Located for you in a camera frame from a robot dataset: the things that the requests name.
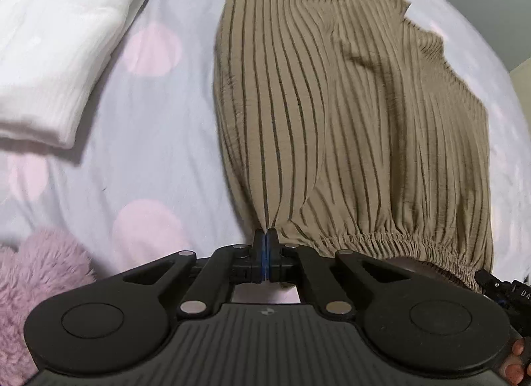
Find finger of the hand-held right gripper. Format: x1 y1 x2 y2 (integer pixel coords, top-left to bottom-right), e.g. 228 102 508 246
475 268 513 302

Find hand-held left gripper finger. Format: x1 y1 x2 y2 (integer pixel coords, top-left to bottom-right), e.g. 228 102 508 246
267 228 412 323
123 228 266 319

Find tan striped pants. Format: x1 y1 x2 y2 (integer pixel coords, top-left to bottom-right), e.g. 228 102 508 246
213 0 497 296

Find white ribbed garment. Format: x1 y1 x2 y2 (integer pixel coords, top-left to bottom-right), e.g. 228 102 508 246
0 0 180 150

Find person's right hand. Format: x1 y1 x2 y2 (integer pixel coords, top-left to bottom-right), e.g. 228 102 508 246
499 338 531 385

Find pink fluffy blanket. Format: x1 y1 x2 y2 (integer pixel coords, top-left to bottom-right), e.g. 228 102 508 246
0 226 99 382

